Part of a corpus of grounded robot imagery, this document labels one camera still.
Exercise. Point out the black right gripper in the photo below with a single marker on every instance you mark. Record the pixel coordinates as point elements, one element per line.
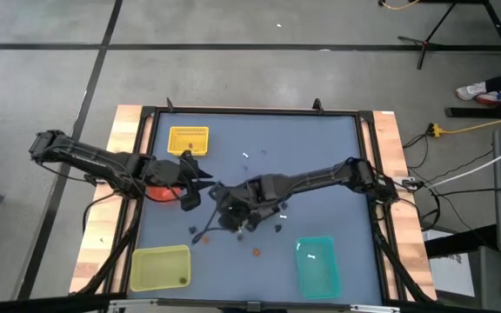
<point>246,206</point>

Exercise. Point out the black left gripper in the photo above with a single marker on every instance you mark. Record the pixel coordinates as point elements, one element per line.
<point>168,174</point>

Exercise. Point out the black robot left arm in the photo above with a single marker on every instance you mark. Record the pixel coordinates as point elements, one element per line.
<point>85,154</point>

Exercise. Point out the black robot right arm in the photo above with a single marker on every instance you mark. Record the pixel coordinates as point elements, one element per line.
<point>320,178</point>

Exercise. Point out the orange round plastic bowl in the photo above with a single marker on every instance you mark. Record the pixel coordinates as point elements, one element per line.
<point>159,194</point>

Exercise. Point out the yellow slotted plastic basket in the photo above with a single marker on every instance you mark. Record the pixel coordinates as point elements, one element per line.
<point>181,135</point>

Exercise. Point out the translucent yellow plastic bin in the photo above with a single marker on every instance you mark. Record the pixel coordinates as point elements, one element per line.
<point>160,265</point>

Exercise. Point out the wooden table side board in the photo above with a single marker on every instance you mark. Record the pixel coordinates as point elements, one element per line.
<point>400,226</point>
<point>102,226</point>

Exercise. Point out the teal plastic bin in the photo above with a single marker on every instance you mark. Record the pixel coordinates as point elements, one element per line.
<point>322,274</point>

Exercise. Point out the yellow power splitter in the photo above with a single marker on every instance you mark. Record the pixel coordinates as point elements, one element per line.
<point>436,129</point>

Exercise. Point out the white paper sheet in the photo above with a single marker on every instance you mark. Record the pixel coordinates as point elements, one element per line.
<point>450,274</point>

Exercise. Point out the black tripod stand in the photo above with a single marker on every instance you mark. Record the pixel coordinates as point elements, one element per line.
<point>426,43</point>

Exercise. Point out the black stand base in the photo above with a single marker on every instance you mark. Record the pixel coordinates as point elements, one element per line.
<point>472,112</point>

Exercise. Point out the grey storage box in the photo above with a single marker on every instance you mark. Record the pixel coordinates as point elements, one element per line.
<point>487,274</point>

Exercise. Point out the person's white shoe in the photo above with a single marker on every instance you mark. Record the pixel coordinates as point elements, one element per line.
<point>471,90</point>

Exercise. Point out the person's red blue shoe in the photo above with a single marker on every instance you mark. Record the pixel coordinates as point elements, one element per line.
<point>494,97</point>

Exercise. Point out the black table frame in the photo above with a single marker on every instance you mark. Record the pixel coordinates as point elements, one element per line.
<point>255,110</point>

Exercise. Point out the black overhead frame bar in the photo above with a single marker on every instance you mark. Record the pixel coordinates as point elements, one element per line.
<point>37,304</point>

